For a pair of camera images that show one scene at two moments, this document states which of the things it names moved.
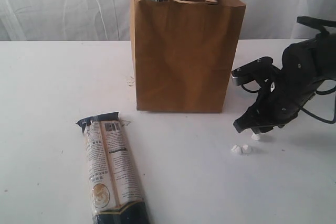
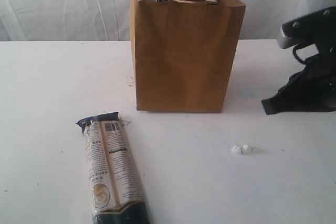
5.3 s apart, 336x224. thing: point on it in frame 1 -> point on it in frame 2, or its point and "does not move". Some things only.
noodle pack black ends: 117,194 does not move
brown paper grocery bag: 184,52 does not move
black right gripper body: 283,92 -> 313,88
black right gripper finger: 252,117 -> 276,104
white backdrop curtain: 69,6 does not move
